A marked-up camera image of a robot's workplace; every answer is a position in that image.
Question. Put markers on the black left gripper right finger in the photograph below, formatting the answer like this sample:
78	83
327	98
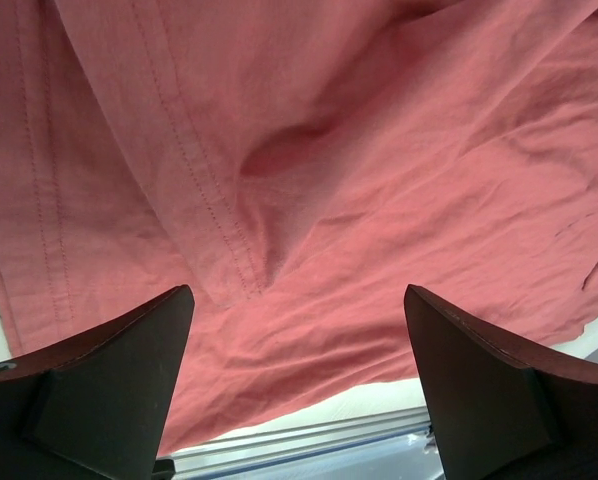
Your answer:
501	406

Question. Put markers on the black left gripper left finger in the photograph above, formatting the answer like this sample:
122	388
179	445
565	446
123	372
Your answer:
94	406

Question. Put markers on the pink t-shirt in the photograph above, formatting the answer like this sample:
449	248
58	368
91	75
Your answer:
298	164

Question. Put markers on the aluminium front rail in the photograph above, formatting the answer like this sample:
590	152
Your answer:
387	444

